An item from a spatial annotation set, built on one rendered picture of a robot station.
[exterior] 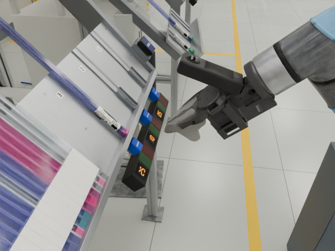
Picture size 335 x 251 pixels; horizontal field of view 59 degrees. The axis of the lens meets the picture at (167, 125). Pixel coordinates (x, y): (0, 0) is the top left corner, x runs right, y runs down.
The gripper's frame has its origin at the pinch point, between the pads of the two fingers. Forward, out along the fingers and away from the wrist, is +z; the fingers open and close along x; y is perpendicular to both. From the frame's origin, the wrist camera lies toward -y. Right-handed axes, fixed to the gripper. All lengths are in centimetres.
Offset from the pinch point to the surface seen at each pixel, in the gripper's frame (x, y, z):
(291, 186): 60, 92, 12
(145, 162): -0.2, 4.5, 10.8
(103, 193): -16.8, -3.5, 7.7
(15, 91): 29, -27, 50
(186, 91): 144, 51, 56
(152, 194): 32, 37, 49
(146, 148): 3.6, 3.7, 10.8
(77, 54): 10.7, -21.3, 9.9
